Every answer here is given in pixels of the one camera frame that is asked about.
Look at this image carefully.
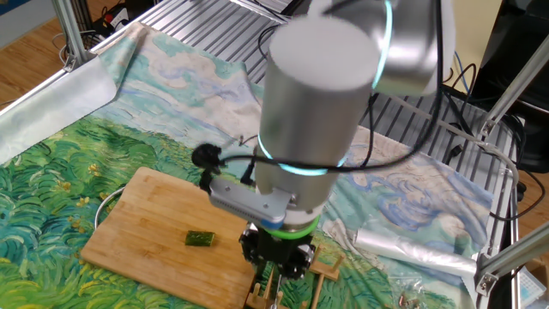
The black computer case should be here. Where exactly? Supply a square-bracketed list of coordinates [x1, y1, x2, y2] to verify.
[469, 0, 549, 175]

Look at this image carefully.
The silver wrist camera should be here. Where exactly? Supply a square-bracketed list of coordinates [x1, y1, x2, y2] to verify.
[208, 178, 298, 231]

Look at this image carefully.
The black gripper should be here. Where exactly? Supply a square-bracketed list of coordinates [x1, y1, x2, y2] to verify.
[238, 227, 318, 282]

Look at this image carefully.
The painted landscape tablecloth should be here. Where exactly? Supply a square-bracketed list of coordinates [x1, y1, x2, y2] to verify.
[0, 21, 495, 309]

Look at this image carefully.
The steel kitchen cleaver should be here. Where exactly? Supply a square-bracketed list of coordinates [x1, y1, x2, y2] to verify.
[269, 274, 285, 309]

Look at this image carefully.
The clear plastic bag roll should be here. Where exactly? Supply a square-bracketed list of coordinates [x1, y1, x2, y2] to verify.
[352, 227, 479, 279]

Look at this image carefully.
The aluminium frame bar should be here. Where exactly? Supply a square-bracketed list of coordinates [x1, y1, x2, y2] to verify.
[474, 222, 549, 298]
[51, 0, 98, 73]
[478, 33, 549, 139]

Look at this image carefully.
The white plastic box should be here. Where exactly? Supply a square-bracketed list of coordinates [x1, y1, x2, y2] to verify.
[517, 265, 548, 309]

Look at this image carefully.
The power strip with red switch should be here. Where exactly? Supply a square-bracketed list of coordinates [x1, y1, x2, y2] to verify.
[97, 3, 130, 35]

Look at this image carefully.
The black floor cable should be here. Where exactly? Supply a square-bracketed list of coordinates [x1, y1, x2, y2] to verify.
[491, 169, 546, 222]

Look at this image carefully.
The blue network cable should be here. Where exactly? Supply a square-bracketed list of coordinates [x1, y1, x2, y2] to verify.
[452, 49, 469, 94]

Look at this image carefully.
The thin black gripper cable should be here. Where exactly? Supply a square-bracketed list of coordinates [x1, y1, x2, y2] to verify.
[359, 92, 381, 169]

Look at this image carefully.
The grey corrugated cable conduit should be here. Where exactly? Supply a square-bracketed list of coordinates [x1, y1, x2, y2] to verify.
[388, 96, 522, 203]

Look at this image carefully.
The clear bag of screws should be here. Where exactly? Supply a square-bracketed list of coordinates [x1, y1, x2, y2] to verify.
[385, 274, 434, 309]

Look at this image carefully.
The black cable plug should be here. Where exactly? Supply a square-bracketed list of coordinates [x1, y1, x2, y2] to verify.
[443, 143, 465, 167]

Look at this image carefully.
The wooden peg dish rack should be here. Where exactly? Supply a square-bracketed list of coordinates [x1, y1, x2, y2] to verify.
[244, 245, 347, 309]

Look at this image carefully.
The bamboo cutting board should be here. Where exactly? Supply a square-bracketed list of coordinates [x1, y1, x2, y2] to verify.
[80, 166, 278, 309]

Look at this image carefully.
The thick black camera cable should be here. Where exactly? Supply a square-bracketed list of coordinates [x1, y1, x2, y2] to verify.
[191, 0, 445, 190]

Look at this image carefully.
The green cucumber piece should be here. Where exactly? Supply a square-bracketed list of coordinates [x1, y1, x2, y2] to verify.
[184, 230, 215, 248]

